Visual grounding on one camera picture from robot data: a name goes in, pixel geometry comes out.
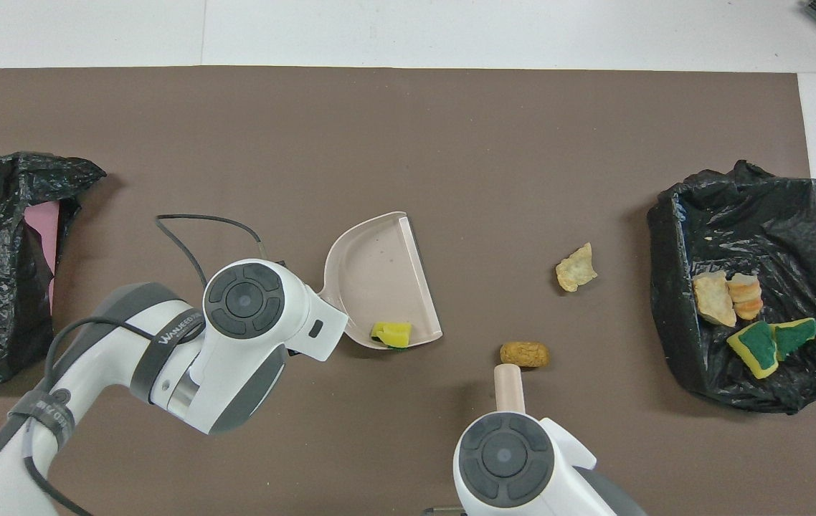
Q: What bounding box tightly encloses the pale yellow sponge lump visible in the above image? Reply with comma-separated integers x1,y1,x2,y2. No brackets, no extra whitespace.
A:
693,271,737,328

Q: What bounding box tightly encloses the yellow green sponge wedge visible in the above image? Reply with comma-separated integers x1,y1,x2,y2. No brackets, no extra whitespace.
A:
770,317,816,359

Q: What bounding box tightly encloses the beige plastic dustpan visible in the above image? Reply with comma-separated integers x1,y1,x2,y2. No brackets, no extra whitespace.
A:
322,211,445,352

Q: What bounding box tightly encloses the yellow green sponge chunk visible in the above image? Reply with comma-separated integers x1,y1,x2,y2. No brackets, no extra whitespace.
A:
727,320,779,380

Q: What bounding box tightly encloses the brown table mat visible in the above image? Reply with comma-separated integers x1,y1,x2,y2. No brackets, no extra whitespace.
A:
0,67,816,516

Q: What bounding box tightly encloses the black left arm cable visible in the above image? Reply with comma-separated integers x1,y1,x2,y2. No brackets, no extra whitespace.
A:
23,214,287,516

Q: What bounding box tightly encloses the orange white striped sponge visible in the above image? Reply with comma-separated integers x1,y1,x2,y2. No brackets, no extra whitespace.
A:
727,272,764,320

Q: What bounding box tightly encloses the beige hand brush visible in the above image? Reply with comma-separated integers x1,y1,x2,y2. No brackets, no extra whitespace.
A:
494,363,526,416

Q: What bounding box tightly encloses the notched green yellow sponge piece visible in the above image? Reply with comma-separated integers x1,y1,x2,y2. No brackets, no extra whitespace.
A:
370,321,414,350

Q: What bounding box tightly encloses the pale yellow crumpled sponge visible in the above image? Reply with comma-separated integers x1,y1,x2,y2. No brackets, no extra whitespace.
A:
556,242,599,293

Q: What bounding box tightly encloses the brown sponge nugget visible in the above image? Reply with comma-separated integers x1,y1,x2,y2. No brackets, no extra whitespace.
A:
500,341,551,368

